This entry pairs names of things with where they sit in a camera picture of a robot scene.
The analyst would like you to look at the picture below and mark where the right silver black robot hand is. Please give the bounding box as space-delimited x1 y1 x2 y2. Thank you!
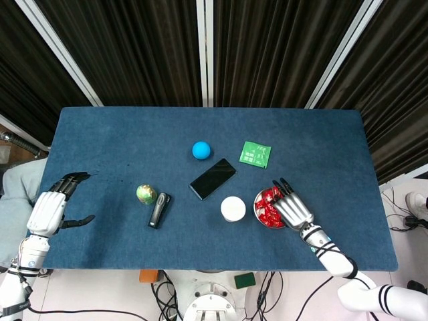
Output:
271 177 316 233

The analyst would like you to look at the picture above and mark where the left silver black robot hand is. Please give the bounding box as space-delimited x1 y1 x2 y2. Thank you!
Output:
25 171 96 239

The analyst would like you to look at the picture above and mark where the silver metal plate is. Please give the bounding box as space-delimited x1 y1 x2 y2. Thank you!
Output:
253 187 295 229

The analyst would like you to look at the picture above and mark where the white paper cup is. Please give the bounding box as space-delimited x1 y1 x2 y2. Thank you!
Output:
220 196 247 223

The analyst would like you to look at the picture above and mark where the light blue fabric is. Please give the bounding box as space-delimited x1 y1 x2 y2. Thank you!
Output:
0 157 49 268

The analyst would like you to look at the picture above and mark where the green sachet packet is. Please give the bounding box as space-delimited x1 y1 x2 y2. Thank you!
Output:
238 140 272 170

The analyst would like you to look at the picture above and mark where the dark green box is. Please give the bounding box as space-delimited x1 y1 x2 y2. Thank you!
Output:
233 272 257 290

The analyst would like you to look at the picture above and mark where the black smartphone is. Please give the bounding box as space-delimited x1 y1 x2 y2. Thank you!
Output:
189 158 237 201

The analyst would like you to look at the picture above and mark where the blue ball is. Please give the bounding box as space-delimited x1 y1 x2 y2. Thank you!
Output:
191 140 212 161

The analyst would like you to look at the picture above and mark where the black stapler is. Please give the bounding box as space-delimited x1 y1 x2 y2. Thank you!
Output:
148 191 172 230

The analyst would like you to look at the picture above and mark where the orange box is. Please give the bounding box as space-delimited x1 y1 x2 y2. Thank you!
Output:
139 269 159 284

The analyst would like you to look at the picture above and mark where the white shoe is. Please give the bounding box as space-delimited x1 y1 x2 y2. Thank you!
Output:
405 191 428 220

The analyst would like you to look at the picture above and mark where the white robot torso base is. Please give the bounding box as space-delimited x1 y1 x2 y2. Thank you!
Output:
163 269 260 321

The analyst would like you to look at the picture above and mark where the blue tablecloth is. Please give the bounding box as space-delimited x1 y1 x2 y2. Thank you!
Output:
18 106 399 272

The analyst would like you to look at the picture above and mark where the dark pleated curtain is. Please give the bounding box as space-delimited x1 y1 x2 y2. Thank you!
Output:
33 0 203 108
0 0 93 144
213 0 365 108
316 0 428 185

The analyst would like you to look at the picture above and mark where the grey corrugated hose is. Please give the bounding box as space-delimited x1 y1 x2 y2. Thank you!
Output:
0 131 47 158

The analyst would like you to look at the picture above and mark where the white frame rail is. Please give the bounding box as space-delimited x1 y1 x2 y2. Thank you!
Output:
0 113 51 152
378 163 428 193

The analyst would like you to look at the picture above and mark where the black cable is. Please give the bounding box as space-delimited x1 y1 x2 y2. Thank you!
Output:
245 271 285 321
28 306 144 321
306 274 335 321
150 271 184 321
380 190 428 232

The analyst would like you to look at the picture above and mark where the white frame post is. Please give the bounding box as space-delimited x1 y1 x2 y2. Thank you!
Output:
15 0 104 108
196 0 215 108
304 0 384 110

